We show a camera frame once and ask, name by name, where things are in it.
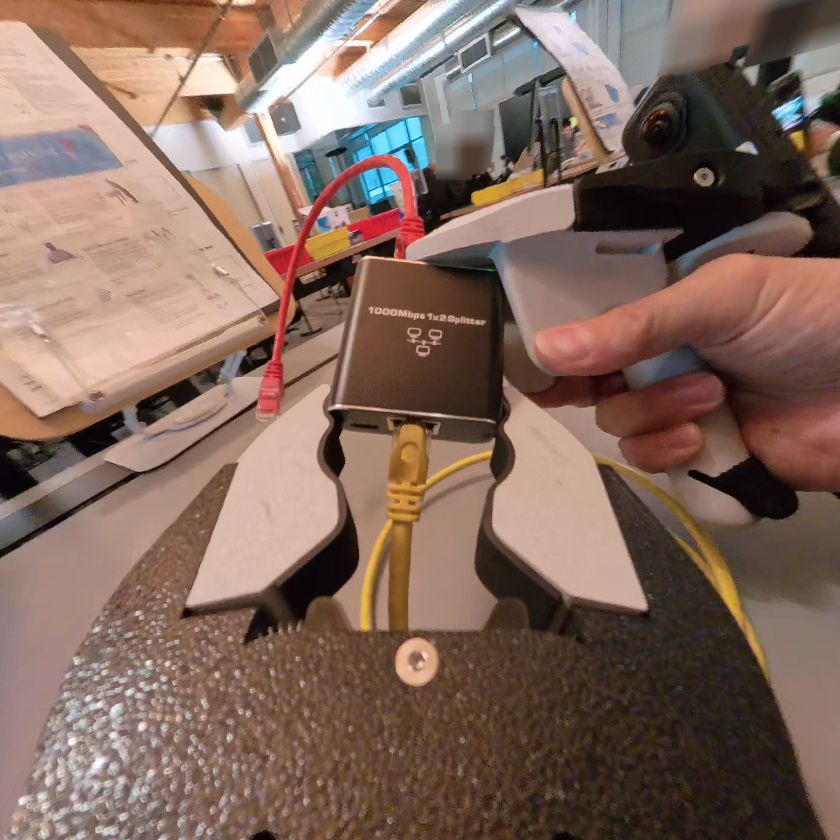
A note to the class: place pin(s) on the yellow plastic bin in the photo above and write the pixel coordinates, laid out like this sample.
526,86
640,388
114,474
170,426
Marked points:
331,244

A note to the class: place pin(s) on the printed instruction sheet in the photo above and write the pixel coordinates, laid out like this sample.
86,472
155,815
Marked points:
98,262

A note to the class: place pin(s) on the silver ceiling ventilation ducts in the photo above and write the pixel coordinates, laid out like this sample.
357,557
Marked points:
407,52

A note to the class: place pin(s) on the wooden document stand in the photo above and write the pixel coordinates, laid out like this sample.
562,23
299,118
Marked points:
590,72

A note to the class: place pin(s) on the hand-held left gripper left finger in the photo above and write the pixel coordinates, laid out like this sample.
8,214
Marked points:
269,518

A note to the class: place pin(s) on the person's right hand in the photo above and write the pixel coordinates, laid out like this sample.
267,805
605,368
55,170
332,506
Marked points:
774,367

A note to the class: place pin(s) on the black network splitter box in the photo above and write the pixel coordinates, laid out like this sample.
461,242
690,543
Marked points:
420,341

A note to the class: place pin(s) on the black wall speaker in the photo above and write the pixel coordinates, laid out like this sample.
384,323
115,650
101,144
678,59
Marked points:
284,118

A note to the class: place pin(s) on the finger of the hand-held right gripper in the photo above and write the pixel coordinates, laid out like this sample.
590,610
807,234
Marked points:
499,216
571,282

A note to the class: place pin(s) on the grey desk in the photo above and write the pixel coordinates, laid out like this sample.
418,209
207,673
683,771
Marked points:
787,590

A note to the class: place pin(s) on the instruction sheet on stand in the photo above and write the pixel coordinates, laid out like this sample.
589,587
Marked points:
157,453

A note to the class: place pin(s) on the red plastic bin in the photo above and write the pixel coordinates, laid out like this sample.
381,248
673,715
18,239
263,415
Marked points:
292,262
377,229

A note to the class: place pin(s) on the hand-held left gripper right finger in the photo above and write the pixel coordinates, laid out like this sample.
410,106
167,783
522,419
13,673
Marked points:
564,525

